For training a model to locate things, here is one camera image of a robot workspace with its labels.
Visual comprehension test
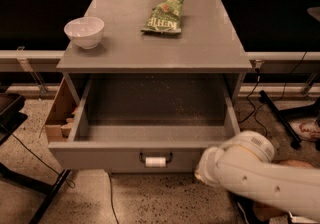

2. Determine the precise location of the grey top drawer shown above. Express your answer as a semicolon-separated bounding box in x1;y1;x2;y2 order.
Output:
49;74;239;173

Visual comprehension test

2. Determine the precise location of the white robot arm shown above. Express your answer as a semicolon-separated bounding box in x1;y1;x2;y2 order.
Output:
195;131;320;222

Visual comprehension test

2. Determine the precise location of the grey drawer cabinet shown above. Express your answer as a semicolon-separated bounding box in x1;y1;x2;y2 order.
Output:
57;0;251;100

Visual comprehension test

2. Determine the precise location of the green chip bag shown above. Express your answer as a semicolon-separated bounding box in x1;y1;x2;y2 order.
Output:
141;0;184;34

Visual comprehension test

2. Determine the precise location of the white bowl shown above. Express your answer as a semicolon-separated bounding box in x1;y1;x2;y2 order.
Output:
64;17;104;49

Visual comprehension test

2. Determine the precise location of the cardboard box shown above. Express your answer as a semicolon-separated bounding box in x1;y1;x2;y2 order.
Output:
45;80;78;142

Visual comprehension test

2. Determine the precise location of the black shoe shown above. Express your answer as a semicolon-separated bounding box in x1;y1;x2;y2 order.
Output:
231;194;264;224

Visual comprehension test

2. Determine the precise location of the black tripod leg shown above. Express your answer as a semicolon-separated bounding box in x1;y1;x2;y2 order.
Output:
259;90;301;150

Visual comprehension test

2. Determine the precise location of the black floor cable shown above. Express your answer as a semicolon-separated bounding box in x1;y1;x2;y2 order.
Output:
107;172;120;224

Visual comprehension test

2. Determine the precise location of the black stand frame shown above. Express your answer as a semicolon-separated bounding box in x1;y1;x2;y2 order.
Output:
0;99;75;224

